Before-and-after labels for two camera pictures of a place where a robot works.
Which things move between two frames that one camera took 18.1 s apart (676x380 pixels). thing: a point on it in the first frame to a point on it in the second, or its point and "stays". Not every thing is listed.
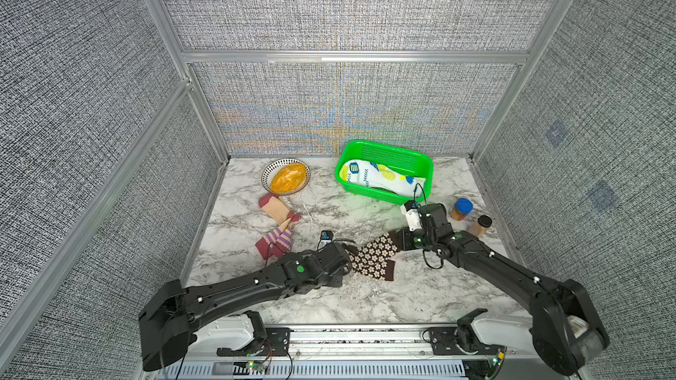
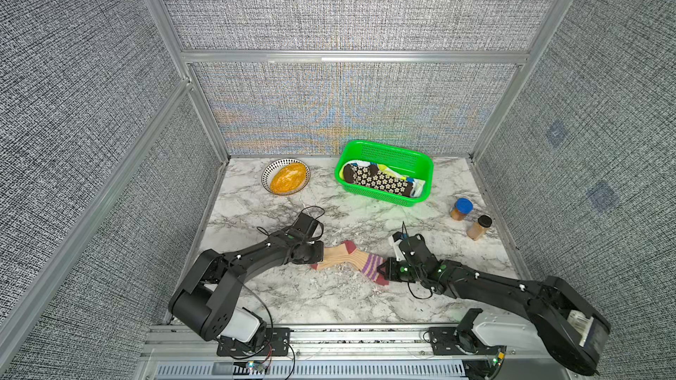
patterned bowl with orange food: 286,176 stays
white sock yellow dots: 380,176 stays
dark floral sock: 373,258 to 373,177
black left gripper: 338,281 to 319,255
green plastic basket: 407,161 stays
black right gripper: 405,245 to 389,264
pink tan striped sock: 278,242 to 349,254
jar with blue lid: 463,207 stays
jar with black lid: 479,228 stays
